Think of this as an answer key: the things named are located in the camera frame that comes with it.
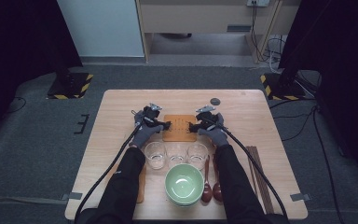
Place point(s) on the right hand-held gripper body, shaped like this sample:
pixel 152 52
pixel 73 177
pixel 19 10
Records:
pixel 206 119

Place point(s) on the grey power strip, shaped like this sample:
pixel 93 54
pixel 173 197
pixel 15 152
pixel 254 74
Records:
pixel 258 2

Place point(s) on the clear drinking glass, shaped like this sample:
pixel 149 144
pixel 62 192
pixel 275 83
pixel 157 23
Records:
pixel 156 155
pixel 197 155
pixel 176 154

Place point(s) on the black stand with striped base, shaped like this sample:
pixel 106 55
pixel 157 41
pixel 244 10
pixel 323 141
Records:
pixel 279 90
pixel 68 87

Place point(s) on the white partition panel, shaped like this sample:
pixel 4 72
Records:
pixel 101 28

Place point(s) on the grey tape piece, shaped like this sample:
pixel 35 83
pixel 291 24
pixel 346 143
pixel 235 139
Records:
pixel 73 196
pixel 300 197

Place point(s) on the brown wooden spoon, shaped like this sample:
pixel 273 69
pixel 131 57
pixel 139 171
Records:
pixel 217 192
pixel 207 193

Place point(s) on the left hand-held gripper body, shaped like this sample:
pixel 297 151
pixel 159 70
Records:
pixel 152 115

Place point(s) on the beige wooden desk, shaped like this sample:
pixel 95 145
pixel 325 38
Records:
pixel 199 18

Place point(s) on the black curtain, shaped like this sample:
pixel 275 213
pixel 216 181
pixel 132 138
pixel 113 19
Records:
pixel 338 46
pixel 18 46

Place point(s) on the person's right hand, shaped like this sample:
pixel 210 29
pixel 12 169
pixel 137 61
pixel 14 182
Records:
pixel 217 135

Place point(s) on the row of brown chopsticks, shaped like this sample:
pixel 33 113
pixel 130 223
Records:
pixel 262 186

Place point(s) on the square wooden coaster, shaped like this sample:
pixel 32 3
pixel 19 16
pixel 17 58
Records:
pixel 142 186
pixel 180 130

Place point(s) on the person's left hand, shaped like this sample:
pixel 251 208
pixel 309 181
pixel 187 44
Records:
pixel 144 135

